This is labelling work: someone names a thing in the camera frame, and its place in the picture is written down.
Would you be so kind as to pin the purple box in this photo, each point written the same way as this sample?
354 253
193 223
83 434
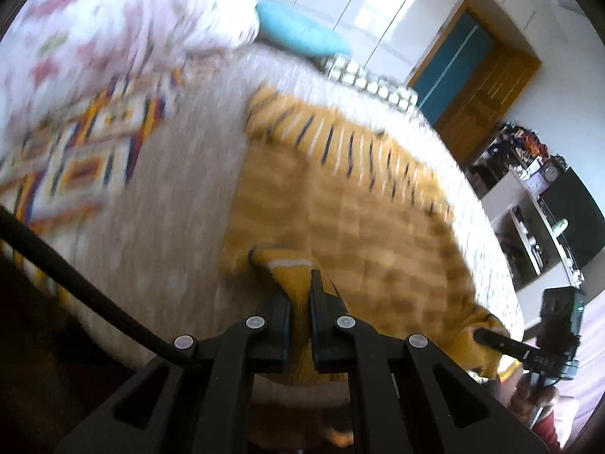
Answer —
538 182

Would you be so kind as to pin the black television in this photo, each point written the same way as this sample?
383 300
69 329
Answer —
576 213

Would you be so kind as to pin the pile of clutter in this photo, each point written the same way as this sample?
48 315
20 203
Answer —
510 146

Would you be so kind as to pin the white shelf unit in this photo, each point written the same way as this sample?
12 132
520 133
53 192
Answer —
520 227

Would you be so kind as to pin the pink floral quilt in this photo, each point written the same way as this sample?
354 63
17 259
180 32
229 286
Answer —
118 19

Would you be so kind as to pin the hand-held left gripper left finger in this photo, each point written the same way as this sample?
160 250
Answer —
279 324

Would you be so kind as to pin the geometric patterned bed sheet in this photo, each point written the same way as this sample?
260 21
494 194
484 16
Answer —
80 161

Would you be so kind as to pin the turquoise pillow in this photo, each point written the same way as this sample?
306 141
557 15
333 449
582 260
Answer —
298 28

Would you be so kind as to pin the white bed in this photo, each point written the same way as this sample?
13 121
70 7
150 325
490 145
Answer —
189 198

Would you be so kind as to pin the yellow striped sweater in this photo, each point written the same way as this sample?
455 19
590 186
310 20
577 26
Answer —
354 208

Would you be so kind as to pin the person's right forearm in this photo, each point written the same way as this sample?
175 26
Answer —
548 432

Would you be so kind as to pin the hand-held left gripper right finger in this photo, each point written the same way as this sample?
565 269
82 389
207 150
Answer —
319 324

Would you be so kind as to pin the white glossy wardrobe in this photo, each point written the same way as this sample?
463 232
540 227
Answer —
354 0

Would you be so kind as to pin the green white-dotted bolster pillow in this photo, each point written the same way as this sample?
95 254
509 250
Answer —
368 83

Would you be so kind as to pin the wooden door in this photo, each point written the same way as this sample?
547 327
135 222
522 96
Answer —
487 104

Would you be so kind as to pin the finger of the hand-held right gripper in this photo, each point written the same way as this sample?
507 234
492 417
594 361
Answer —
501 344

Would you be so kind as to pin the teal door curtain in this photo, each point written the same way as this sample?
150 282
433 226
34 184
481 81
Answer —
453 66

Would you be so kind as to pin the person's right hand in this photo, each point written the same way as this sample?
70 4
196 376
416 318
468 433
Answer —
524 399

